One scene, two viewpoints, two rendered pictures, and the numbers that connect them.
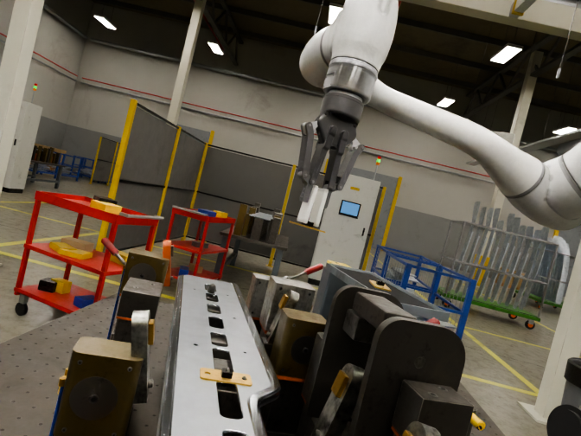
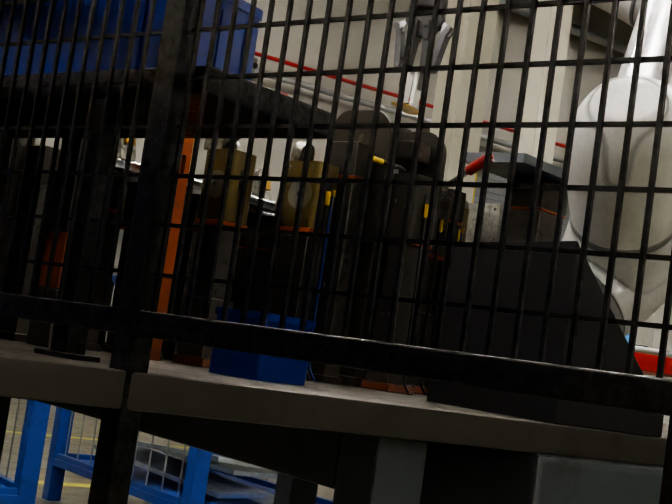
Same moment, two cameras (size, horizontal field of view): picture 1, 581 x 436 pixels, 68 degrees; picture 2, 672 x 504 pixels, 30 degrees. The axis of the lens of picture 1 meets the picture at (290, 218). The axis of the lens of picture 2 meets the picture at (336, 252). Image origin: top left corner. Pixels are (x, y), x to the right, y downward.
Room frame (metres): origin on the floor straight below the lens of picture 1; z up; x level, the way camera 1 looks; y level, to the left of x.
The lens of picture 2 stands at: (-0.80, -1.97, 0.74)
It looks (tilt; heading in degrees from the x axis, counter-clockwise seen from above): 5 degrees up; 53
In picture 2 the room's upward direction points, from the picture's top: 8 degrees clockwise
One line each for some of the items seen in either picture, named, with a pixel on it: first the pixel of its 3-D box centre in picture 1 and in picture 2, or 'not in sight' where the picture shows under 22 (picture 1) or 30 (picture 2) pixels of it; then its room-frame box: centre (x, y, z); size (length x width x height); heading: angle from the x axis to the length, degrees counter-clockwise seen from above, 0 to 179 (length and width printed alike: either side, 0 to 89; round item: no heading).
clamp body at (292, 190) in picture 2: not in sight; (304, 271); (0.45, -0.23, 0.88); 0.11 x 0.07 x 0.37; 104
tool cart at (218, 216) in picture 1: (195, 249); not in sight; (5.02, 0.98, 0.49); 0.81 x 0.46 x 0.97; 165
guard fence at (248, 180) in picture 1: (282, 215); not in sight; (8.26, 0.16, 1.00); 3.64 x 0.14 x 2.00; 87
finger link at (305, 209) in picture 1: (307, 203); (406, 89); (0.78, -0.02, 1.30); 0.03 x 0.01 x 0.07; 26
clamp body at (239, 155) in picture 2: not in sight; (222, 260); (0.27, -0.25, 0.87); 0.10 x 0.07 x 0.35; 104
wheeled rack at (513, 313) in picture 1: (490, 272); not in sight; (9.00, -4.33, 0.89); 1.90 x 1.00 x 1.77; 85
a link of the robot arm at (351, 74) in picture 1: (348, 84); not in sight; (0.80, -0.04, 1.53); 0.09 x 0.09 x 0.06
